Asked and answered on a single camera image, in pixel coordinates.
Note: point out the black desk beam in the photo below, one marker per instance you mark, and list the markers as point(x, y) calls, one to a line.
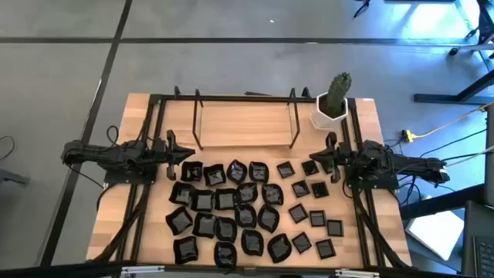
point(444, 202)

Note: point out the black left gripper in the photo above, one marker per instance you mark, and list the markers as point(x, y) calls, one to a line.
point(171, 154)

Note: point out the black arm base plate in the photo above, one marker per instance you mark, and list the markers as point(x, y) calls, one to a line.
point(116, 178)
point(388, 181)

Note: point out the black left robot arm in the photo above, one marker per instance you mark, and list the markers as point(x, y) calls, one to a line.
point(100, 154)

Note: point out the white board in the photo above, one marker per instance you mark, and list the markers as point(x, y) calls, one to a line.
point(436, 231)

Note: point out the grey panel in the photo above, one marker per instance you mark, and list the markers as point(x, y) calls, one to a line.
point(490, 162)

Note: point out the office chair base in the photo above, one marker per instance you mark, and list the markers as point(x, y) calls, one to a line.
point(474, 48)

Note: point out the white hexagonal plant pot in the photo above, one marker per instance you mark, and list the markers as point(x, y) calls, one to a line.
point(320, 121)

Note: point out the black rig beam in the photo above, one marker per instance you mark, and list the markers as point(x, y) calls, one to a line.
point(46, 273)

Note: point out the grey floor object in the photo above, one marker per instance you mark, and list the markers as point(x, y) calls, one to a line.
point(11, 177)

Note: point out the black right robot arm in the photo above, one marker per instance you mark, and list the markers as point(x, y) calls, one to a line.
point(409, 164)

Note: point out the silver metal bracket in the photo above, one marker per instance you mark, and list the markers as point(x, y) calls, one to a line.
point(357, 273)
point(143, 269)

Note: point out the green cactus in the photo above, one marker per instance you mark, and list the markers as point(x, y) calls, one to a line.
point(339, 90)

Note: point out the dark grey laptop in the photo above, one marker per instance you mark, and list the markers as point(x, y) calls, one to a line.
point(476, 220)

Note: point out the black stand legs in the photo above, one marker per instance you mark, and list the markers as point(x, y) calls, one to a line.
point(364, 4)

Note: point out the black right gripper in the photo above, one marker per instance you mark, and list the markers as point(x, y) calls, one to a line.
point(336, 158)

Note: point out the wooden shelf with black frame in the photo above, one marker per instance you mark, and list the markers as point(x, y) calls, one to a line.
point(243, 123)

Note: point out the black desk foot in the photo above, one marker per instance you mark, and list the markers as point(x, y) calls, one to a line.
point(444, 99)

